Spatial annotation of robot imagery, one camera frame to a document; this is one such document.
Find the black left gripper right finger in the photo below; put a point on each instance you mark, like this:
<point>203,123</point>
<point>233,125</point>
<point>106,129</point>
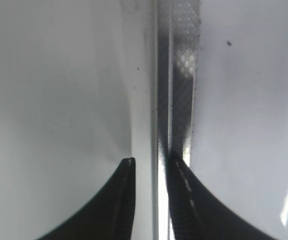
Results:
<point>197,214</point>

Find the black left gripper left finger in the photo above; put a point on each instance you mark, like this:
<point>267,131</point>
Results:
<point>109,215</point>

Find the white board with grey frame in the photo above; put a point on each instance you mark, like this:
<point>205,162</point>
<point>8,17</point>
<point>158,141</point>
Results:
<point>220,98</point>

